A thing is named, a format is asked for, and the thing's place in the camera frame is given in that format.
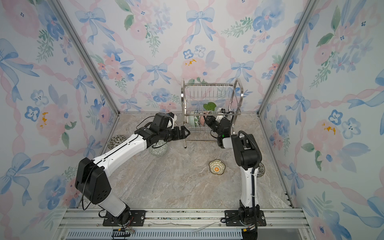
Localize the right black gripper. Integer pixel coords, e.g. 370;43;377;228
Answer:
203;113;223;139

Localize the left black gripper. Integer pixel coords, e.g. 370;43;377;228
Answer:
159;125;191;143

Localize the pale green grid bowl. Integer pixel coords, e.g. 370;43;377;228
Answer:
186;116;195;127

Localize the stainless steel dish rack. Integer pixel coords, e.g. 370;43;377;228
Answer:
181;78;245;147

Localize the green geometric pattern bowl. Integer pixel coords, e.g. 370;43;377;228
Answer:
149;140;168;157

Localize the green monstera leaf bowl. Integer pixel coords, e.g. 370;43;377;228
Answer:
194;116;200;127

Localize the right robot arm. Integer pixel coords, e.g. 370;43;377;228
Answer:
204;115;262;228

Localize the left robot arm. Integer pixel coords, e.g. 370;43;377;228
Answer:
75;113;191;226

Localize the green leaf-shaped dish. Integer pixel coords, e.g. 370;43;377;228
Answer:
203;102;217;112

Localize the orange flower-shaped dish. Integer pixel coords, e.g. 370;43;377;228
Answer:
209;159;226;175

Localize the dark floral bowl right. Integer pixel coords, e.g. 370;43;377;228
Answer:
257;163;266;178

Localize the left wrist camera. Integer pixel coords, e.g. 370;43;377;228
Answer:
167;112;177;129

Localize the black corrugated cable conduit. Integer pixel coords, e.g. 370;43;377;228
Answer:
236;130;262;175

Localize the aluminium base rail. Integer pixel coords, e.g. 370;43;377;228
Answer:
54;208;315;240

